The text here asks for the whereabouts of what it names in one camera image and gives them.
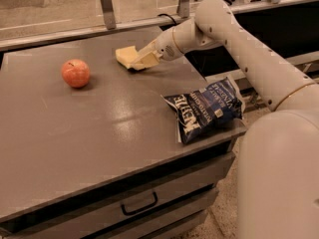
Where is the grey drawer with black handle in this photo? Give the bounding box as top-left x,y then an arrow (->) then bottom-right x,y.
4,152 -> 235,239

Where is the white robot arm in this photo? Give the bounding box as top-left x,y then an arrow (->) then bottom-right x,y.
129,0 -> 319,239

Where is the yellow sponge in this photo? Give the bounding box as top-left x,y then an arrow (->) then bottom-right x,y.
116,46 -> 141,70

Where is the black cable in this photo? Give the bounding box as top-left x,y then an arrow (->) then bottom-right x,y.
157,13 -> 178,26

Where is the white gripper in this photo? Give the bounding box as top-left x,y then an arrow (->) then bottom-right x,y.
128,28 -> 183,71

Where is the metal bracket post middle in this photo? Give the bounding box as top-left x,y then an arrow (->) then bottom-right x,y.
176,0 -> 189,18

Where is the metal bracket post left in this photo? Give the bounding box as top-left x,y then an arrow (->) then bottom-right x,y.
100,0 -> 116,30

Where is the blue kettle chip bag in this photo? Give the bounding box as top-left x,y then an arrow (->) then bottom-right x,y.
163,75 -> 245,144

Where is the red apple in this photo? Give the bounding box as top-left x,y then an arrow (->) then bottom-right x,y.
61,59 -> 90,88

